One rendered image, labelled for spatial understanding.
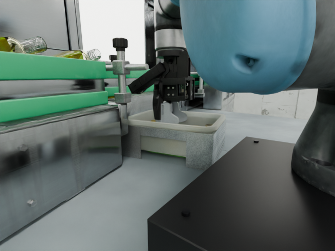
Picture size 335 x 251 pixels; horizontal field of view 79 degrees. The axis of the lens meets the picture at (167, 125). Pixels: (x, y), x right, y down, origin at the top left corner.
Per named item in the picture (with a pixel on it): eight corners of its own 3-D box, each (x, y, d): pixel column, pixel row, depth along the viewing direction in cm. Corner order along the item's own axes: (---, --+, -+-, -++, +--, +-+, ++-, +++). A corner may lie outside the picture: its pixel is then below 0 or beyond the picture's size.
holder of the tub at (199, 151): (138, 135, 67) (137, 111, 65) (224, 146, 56) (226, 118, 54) (103, 152, 51) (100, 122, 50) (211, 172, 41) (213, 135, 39)
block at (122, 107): (97, 128, 49) (95, 99, 47) (130, 133, 45) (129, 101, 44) (86, 132, 46) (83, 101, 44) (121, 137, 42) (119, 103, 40)
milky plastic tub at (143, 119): (153, 135, 65) (152, 108, 63) (225, 144, 56) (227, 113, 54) (120, 154, 49) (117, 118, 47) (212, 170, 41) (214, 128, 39)
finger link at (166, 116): (175, 141, 48) (177, 102, 47) (153, 139, 50) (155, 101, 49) (180, 140, 50) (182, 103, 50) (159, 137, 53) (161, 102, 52)
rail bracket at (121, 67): (88, 99, 48) (83, 43, 45) (151, 102, 41) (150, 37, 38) (79, 100, 45) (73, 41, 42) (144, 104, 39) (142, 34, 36)
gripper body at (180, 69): (184, 104, 46) (184, 48, 43) (151, 102, 50) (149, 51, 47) (194, 101, 53) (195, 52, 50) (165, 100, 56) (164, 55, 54)
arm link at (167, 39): (148, 31, 46) (164, 38, 53) (149, 52, 47) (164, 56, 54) (179, 27, 43) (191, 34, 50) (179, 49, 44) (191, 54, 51)
